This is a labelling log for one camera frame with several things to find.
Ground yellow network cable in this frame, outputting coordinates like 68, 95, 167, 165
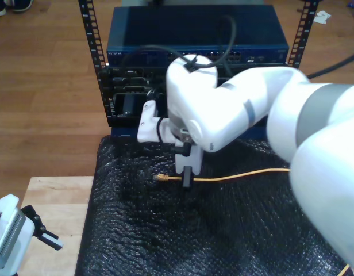
152, 168, 352, 276

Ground black bubble wrap mat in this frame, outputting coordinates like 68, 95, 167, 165
75, 134, 354, 276

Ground blue base board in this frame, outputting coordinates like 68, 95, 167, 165
110, 125, 270, 140

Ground black rack shelf tray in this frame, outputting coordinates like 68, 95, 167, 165
112, 92, 169, 127

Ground black rack server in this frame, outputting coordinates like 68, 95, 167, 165
107, 64, 287, 95

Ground crumpled white paper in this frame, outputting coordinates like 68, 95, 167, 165
313, 10, 332, 25

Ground person's dark shoe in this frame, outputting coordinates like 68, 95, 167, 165
12, 0, 34, 13

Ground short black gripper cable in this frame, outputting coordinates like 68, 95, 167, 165
170, 143, 193, 158

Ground blue network switch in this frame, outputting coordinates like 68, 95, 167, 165
106, 5, 290, 68

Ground black perforated rack post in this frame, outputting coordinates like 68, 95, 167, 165
286, 0, 320, 71
78, 0, 116, 127

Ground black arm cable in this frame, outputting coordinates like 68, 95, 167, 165
121, 14, 354, 143

